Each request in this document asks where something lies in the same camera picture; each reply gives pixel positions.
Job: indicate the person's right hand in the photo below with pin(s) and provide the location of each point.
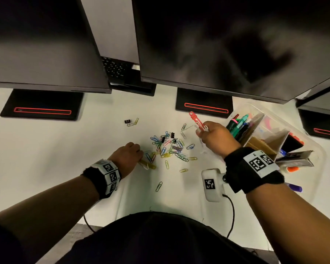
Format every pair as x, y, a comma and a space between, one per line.
218, 138

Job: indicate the person's left hand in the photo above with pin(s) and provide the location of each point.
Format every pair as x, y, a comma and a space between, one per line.
126, 159

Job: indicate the white plastic clip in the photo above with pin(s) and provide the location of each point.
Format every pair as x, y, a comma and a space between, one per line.
202, 147

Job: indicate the yellow plastic fastener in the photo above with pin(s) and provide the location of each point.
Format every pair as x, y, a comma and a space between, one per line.
148, 164

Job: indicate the bundle of pens and markers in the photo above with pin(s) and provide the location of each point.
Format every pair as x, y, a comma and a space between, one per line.
238, 126

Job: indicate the pile of coloured paper clips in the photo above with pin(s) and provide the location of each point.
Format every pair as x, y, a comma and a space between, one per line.
167, 148

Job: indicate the black stapler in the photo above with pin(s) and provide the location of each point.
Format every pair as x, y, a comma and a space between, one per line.
291, 142

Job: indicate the white glue bottle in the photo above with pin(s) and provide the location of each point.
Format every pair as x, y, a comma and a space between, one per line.
293, 169

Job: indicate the long black staple box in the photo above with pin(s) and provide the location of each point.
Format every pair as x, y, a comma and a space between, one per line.
297, 160

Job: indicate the purple ink bottle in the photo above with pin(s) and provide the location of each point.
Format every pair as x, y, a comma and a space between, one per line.
294, 187

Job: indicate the clear plastic storage box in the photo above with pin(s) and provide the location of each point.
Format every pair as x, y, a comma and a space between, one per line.
313, 178

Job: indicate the person's left forearm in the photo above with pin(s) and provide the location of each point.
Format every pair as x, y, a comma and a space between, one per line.
44, 214

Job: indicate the person's right forearm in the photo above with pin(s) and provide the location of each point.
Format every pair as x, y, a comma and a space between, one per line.
294, 225

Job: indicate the white desk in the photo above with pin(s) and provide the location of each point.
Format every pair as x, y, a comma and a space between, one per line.
71, 140

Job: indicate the person's black clothing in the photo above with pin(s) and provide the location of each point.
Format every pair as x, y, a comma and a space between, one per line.
154, 239

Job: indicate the black marker wristband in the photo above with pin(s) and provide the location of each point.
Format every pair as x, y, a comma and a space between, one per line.
250, 173
104, 178

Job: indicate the black keyboard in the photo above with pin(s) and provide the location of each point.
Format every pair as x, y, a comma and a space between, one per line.
137, 85
115, 68

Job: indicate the black computer monitor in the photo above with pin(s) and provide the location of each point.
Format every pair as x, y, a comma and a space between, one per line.
321, 101
44, 46
222, 41

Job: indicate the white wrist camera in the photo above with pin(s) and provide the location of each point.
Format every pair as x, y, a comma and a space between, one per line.
213, 186

